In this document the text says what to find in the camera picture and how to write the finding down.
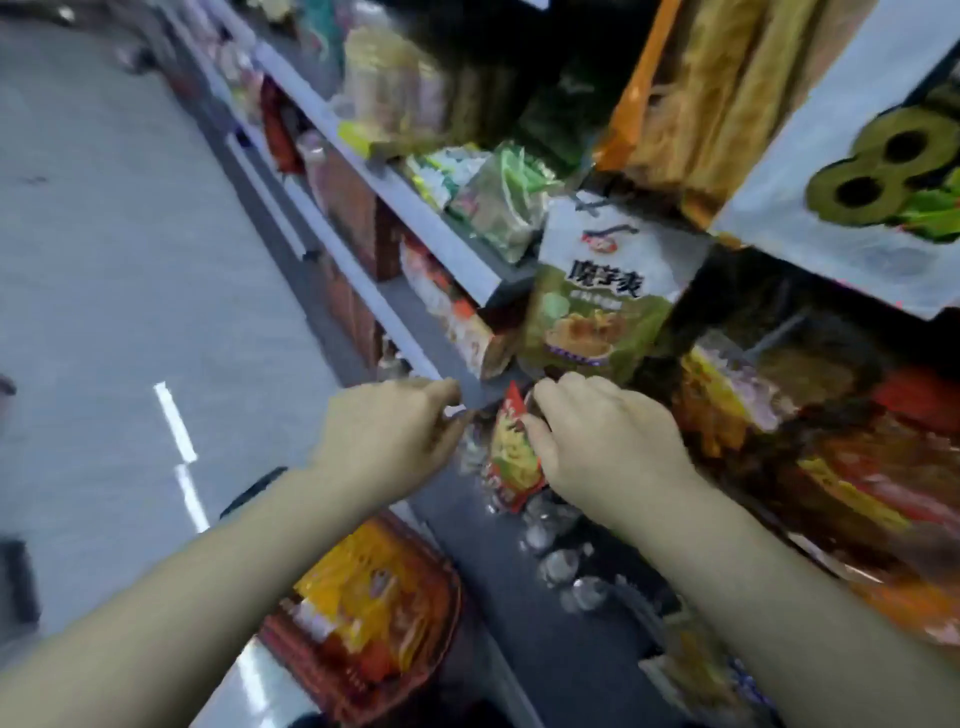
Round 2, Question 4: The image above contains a person's right hand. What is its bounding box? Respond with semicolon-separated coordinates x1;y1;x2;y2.
521;372;704;536

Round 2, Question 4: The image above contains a person's left hand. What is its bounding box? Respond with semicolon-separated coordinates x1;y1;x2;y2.
309;377;472;520

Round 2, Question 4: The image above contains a small red green snack packet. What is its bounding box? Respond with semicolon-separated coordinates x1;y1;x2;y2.
482;381;550;516

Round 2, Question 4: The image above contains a person's left forearm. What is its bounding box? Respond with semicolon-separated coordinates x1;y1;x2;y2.
0;465;378;728

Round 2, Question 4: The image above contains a person's right forearm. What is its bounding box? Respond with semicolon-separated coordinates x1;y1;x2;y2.
621;472;960;728

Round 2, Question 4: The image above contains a box of orange white packets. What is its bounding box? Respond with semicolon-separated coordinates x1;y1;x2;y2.
399;238;520;381

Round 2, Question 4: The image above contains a row of clear wrapped candies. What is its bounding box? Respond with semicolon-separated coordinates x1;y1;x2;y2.
456;426;612;618

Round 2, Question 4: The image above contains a white green snack bag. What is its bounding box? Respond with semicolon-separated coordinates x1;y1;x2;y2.
519;190;715;385

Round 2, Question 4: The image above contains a yellow snack packet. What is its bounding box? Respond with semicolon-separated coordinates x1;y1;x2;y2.
291;520;423;655

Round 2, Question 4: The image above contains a grey metal shelf unit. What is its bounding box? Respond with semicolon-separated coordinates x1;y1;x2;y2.
150;0;676;728

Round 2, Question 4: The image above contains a red shopping basket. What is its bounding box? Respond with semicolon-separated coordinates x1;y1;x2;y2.
219;466;465;727

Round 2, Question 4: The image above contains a brown cardboard box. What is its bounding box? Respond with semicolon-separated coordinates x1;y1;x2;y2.
321;148;404;284

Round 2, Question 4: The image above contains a clear green snack bag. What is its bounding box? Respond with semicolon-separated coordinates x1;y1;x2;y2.
448;141;565;265

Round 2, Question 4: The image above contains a white green small packet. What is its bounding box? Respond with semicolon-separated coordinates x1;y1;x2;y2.
401;144;489;213

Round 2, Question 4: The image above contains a pile of red orange packets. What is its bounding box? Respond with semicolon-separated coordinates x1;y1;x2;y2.
671;330;960;648

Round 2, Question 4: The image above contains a pile of pale yellow packets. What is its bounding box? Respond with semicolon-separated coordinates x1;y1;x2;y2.
336;28;453;160

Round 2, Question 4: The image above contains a dark red snack packet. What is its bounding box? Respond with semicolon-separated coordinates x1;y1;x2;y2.
258;77;306;175

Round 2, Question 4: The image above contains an orange yellow snack bag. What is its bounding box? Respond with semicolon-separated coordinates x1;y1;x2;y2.
594;0;880;230

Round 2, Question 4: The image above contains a white sign with green print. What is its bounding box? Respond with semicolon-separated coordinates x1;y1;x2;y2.
711;0;960;321

